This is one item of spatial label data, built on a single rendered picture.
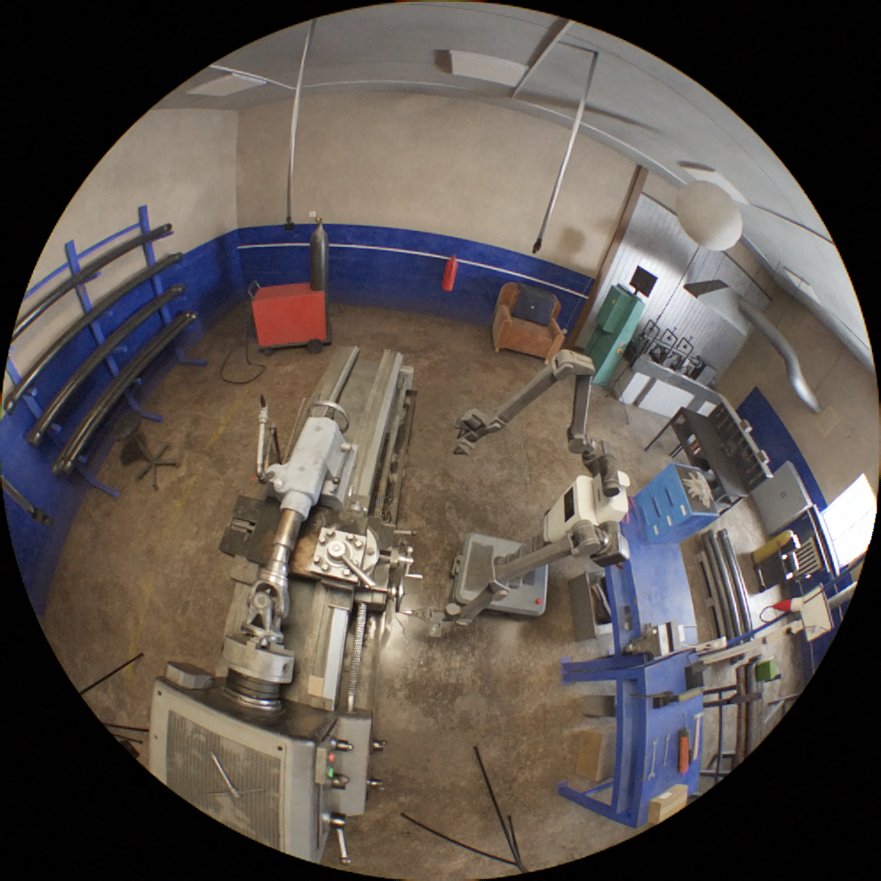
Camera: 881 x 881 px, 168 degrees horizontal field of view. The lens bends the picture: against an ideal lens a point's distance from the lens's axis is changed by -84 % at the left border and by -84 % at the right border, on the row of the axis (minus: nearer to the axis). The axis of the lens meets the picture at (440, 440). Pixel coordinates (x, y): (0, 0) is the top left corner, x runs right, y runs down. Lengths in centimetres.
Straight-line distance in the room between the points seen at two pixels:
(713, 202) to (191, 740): 432
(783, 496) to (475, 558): 569
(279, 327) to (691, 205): 458
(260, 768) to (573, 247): 531
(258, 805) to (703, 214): 428
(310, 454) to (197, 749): 114
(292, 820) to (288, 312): 386
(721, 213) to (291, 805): 420
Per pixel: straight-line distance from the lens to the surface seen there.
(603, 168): 490
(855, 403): 687
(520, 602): 211
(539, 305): 443
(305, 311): 367
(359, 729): 140
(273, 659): 103
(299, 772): 95
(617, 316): 450
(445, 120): 456
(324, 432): 133
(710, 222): 347
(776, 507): 657
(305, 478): 120
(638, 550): 199
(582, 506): 124
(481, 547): 212
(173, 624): 268
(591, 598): 239
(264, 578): 111
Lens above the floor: 215
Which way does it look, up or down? 49 degrees down
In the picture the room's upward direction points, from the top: 16 degrees clockwise
